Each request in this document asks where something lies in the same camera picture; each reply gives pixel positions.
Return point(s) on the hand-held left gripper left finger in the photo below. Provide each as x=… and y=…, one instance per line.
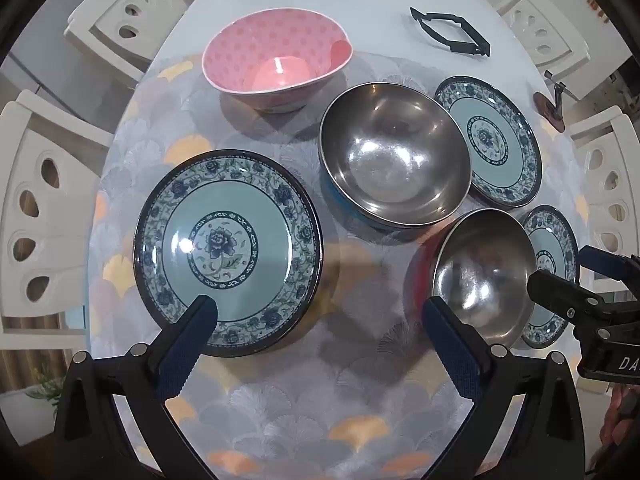
x=187, y=350

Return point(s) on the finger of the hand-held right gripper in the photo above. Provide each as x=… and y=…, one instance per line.
x=595, y=260
x=555, y=290

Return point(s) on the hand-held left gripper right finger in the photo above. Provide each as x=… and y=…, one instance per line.
x=452, y=355

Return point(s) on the teal floral plate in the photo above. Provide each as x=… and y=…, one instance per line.
x=225, y=210
x=500, y=130
x=552, y=245

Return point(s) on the steel bowl with red outside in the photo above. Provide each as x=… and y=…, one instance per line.
x=480, y=270

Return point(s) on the steel bowl with blue outside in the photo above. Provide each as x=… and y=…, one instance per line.
x=395, y=160

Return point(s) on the pink polka-dot bowl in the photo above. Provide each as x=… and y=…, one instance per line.
x=280, y=45

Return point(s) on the person's right hand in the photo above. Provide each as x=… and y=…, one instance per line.
x=617, y=427

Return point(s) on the fan-patterned table mat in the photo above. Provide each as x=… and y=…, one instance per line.
x=350, y=385

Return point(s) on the white dining chair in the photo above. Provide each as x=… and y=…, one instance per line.
x=615, y=125
x=107, y=20
x=30, y=150
x=560, y=35

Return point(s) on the green potted plant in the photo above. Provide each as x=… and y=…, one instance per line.
x=47, y=387

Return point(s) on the black plastic frame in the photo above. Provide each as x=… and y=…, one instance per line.
x=472, y=51

